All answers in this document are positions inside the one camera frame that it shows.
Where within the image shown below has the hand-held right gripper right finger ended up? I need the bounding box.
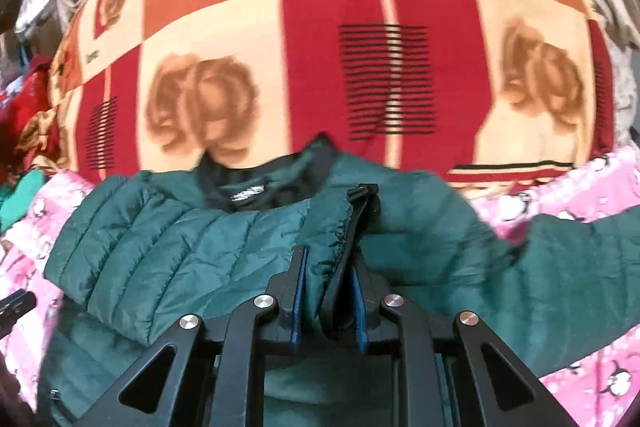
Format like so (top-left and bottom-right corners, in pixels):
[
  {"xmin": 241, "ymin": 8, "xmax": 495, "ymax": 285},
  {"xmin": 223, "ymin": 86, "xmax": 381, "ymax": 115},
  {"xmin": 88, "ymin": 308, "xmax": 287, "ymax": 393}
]
[{"xmin": 350, "ymin": 264, "xmax": 571, "ymax": 427}]

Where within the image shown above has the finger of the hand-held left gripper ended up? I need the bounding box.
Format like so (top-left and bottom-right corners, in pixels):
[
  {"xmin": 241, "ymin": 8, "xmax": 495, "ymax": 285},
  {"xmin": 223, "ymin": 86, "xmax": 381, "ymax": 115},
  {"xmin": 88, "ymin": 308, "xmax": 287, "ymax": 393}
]
[{"xmin": 0, "ymin": 289, "xmax": 39, "ymax": 338}]

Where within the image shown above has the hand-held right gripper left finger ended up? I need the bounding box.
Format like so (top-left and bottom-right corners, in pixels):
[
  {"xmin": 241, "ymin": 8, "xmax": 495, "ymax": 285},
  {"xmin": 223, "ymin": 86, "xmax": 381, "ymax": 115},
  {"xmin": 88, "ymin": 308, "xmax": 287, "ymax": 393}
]
[{"xmin": 75, "ymin": 246, "xmax": 308, "ymax": 427}]

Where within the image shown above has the dark green puffer jacket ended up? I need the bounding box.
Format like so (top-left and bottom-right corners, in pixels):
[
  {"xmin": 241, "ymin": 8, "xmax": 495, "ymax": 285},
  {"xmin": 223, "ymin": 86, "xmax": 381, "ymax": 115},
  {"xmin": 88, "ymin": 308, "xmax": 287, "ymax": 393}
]
[{"xmin": 37, "ymin": 133, "xmax": 640, "ymax": 427}]

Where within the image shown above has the teal green cloth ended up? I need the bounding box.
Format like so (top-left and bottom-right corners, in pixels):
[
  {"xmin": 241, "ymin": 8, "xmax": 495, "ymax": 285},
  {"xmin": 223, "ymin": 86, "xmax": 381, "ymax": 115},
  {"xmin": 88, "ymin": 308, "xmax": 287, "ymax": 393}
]
[{"xmin": 0, "ymin": 169, "xmax": 48, "ymax": 233}]

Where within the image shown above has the red and gold cloth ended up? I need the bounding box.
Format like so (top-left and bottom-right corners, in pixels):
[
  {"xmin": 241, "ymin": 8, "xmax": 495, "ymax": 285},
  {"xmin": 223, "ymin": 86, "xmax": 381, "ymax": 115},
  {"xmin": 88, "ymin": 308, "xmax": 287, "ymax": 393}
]
[{"xmin": 0, "ymin": 54, "xmax": 68, "ymax": 180}]

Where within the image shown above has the red cream rose printed blanket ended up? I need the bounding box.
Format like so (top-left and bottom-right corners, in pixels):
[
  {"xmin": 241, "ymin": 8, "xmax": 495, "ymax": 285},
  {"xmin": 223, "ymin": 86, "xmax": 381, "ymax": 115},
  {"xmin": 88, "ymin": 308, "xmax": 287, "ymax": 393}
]
[{"xmin": 47, "ymin": 0, "xmax": 618, "ymax": 195}]

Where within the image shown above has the pink penguin printed blanket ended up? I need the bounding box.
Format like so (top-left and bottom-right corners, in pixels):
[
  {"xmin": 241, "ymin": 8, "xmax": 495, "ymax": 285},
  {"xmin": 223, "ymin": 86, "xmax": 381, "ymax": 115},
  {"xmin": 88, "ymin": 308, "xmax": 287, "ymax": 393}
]
[{"xmin": 0, "ymin": 147, "xmax": 640, "ymax": 427}]

